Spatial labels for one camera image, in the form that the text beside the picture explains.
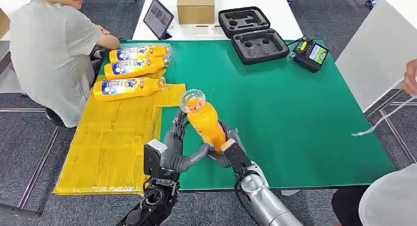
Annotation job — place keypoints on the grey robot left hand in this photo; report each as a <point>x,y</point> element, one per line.
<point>172,153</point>

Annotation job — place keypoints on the person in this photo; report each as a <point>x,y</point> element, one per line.
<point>49,55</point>
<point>391,201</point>

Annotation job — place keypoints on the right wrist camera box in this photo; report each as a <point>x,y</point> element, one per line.
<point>236,157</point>

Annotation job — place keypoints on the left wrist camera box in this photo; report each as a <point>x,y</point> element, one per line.
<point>153,159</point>

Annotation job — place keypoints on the brown cardboard box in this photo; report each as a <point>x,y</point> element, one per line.
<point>195,9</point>
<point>3,22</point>

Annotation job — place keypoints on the white table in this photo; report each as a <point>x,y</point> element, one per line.
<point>280,19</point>
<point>374,48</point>
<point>8,4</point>

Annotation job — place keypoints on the yellow plastic sheet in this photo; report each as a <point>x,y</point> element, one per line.
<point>107,146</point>

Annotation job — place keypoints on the black tablet on stand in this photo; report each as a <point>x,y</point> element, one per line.
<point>158,18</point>

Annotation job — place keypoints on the orange drink bottle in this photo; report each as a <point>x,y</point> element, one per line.
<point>137,68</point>
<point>205,123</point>
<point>127,88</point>
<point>137,53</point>

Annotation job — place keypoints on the black foam-lined case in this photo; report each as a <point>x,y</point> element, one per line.
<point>260,47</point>

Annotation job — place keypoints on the small white round object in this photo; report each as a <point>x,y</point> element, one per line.
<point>211,30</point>

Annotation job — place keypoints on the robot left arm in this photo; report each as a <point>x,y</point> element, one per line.
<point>153,201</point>

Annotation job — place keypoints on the person's hand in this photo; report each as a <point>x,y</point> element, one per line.
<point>410,83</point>

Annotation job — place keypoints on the metal table frame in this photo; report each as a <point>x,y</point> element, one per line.
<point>39,167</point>

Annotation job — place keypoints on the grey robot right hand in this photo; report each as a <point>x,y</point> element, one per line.
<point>233,133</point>

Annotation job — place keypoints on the black stool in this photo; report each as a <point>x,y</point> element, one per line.
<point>57,118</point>

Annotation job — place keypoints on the green table mat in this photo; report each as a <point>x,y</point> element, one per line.
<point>309,120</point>

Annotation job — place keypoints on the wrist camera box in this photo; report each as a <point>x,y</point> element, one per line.
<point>153,159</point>
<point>236,157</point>

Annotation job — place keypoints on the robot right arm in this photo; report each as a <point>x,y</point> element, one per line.
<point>264,201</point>

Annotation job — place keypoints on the black controller with screen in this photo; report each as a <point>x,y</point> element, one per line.
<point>308,60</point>

